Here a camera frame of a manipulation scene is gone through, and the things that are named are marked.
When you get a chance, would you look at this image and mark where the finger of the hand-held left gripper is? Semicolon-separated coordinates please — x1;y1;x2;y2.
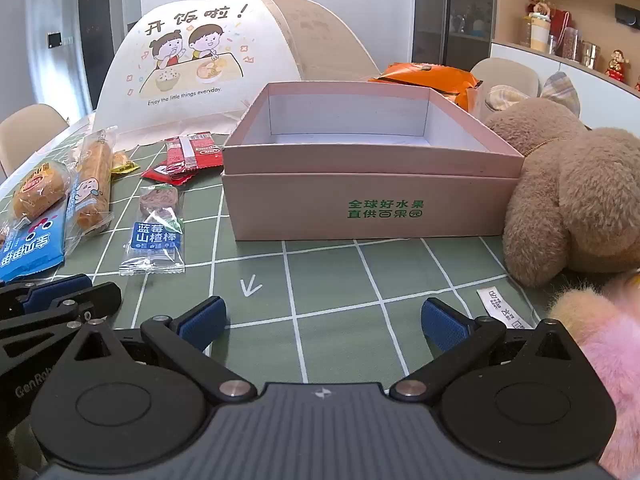
0;282;123;361
0;274;94;318

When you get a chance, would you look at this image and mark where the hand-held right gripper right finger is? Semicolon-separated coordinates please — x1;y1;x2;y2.
390;298;583;403

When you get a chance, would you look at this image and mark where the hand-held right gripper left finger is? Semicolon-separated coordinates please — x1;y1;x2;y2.
65;296;256;404

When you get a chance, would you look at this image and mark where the blue snack packet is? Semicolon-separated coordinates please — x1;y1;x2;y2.
0;212;67;282

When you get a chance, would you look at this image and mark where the clear hawthorn stick packet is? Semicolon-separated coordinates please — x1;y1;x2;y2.
119;185;187;277

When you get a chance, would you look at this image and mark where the clear bread packet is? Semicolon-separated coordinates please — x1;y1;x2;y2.
7;159;71;223

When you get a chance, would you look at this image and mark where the long bread stick packet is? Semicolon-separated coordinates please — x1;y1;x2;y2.
66;129;117;237

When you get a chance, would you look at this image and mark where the small yellow packet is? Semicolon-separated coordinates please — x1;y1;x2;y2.
110;151;142;176

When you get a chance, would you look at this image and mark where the red snack packet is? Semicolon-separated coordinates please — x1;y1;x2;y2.
141;161;202;187

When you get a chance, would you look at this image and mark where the pink cardboard box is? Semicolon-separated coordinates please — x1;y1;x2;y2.
221;81;526;242

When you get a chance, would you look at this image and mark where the red sausage packet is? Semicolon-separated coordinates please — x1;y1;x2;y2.
164;132;224;170

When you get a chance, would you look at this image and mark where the white fabric label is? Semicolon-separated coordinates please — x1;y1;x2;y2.
476;286;534;332

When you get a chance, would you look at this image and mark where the green checked tablecloth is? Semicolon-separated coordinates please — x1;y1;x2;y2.
0;125;566;386

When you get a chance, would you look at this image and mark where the pink plush toy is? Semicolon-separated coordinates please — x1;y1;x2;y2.
546;275;640;480

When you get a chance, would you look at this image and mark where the beige chair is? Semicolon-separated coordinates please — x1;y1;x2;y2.
0;104;69;177
469;57;542;98

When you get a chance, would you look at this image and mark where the brown plush toy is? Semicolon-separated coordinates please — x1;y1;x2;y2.
484;71;640;288

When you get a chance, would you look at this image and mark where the orange snack bag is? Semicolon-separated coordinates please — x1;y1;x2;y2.
368;62;484;112

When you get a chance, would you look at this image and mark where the dark door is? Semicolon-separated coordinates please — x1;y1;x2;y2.
77;0;124;107

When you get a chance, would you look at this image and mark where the white printed mesh food cover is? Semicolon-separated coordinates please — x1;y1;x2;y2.
94;0;382;147

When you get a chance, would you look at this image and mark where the yellow lidded jar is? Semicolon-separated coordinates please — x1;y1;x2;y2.
529;14;552;52

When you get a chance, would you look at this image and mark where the glass jar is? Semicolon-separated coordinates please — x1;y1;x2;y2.
561;27;584;59

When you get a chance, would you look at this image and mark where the red gold figurine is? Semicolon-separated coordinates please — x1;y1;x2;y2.
604;49;630;82

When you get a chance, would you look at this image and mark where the dark glass cabinet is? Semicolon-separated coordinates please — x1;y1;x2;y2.
411;0;497;74

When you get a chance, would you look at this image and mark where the red bag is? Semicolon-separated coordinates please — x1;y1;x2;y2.
549;9;572;55

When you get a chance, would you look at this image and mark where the black wall device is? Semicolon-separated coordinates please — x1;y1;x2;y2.
614;3;640;27

